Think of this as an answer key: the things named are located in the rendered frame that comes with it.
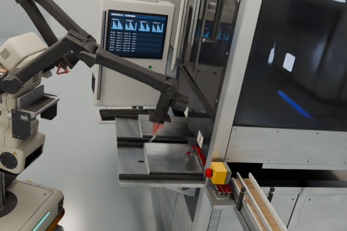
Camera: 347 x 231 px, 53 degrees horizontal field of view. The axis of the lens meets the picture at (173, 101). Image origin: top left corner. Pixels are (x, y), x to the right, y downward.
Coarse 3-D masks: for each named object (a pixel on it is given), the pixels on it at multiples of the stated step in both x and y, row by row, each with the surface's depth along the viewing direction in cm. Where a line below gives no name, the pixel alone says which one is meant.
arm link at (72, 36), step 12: (72, 36) 139; (48, 48) 142; (60, 48) 139; (72, 48) 138; (84, 48) 137; (36, 60) 143; (48, 60) 143; (24, 72) 147; (36, 72) 147; (12, 84) 148
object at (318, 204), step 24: (168, 192) 236; (264, 192) 170; (288, 192) 173; (312, 192) 176; (336, 192) 179; (168, 216) 232; (216, 216) 171; (288, 216) 181; (312, 216) 184; (336, 216) 187
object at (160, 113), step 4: (156, 108) 154; (160, 108) 153; (168, 108) 154; (148, 112) 157; (152, 112) 157; (156, 112) 154; (160, 112) 153; (164, 112) 154; (152, 116) 153; (156, 116) 154; (160, 116) 154; (164, 116) 155; (168, 116) 159; (164, 120) 155; (168, 120) 155
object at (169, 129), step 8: (144, 120) 216; (176, 120) 221; (184, 120) 222; (144, 128) 205; (152, 128) 207; (160, 128) 208; (168, 128) 210; (176, 128) 212; (184, 128) 213; (144, 136) 192; (152, 136) 193; (160, 136) 194; (168, 136) 195; (176, 136) 196; (184, 136) 197; (192, 136) 205
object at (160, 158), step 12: (144, 144) 183; (156, 144) 186; (168, 144) 187; (180, 144) 188; (192, 144) 190; (156, 156) 179; (168, 156) 181; (180, 156) 183; (192, 156) 184; (156, 168) 169; (168, 168) 171; (180, 168) 172; (192, 168) 174
